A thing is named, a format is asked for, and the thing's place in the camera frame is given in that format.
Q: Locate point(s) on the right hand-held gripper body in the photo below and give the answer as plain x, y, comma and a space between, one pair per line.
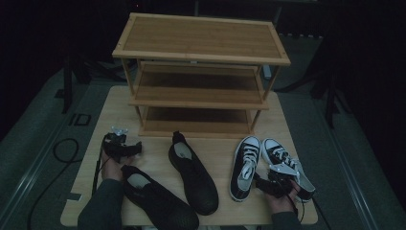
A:
281, 182

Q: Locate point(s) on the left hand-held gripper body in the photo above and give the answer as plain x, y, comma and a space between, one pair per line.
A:
115, 145

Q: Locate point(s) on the black white canvas sneaker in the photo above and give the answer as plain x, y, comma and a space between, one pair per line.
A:
237, 188
271, 153

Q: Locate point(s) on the black mesh slip-on shoe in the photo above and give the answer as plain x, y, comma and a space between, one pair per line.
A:
159, 206
194, 182

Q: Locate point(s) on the wooden three-tier shoe rack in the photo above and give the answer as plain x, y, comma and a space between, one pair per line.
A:
201, 35

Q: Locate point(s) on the person's right hand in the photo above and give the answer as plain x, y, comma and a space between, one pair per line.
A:
284, 205

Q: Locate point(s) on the person's left hand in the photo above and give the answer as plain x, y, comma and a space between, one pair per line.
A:
111, 171

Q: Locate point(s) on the dark metal stand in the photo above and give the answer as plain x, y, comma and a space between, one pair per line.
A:
67, 86
330, 96

